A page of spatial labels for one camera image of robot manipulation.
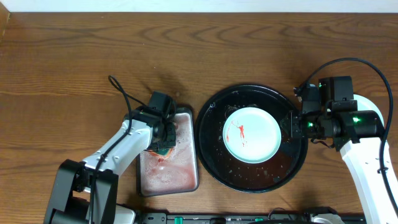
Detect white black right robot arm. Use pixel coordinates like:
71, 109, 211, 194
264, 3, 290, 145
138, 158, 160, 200
280, 78, 397, 223

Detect pale green plate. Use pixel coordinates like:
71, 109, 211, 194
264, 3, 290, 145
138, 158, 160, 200
354, 94, 384, 124
223, 107, 282, 164

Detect round black tray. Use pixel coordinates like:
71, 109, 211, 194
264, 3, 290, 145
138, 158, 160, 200
194, 84, 308, 193

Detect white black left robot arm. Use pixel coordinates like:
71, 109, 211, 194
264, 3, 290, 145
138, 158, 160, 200
44, 109, 176, 223

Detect green yellow sponge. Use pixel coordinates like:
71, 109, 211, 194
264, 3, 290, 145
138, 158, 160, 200
147, 147, 174, 159

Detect rectangular black soapy water tray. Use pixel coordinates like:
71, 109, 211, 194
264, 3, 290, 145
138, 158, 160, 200
137, 107, 199, 197

